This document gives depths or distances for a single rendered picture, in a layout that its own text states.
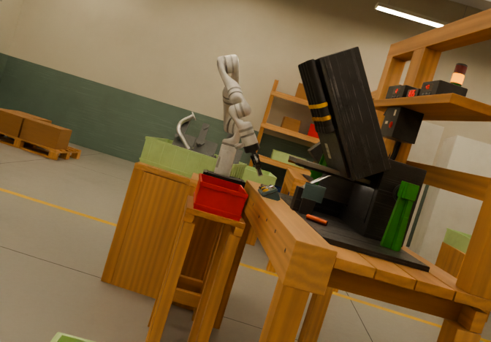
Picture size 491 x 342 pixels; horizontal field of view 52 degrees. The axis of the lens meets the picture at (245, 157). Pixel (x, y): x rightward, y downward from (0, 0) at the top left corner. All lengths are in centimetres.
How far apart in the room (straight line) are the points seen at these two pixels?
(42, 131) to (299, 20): 497
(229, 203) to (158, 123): 760
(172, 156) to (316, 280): 182
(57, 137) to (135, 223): 449
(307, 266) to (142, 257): 184
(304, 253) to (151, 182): 178
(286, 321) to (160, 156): 186
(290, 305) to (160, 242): 173
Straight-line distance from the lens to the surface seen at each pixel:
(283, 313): 166
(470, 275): 186
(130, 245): 331
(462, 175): 223
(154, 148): 329
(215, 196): 215
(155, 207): 323
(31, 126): 782
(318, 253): 162
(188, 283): 312
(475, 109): 210
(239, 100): 243
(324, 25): 977
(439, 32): 269
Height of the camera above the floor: 117
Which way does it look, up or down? 3 degrees down
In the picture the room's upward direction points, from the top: 17 degrees clockwise
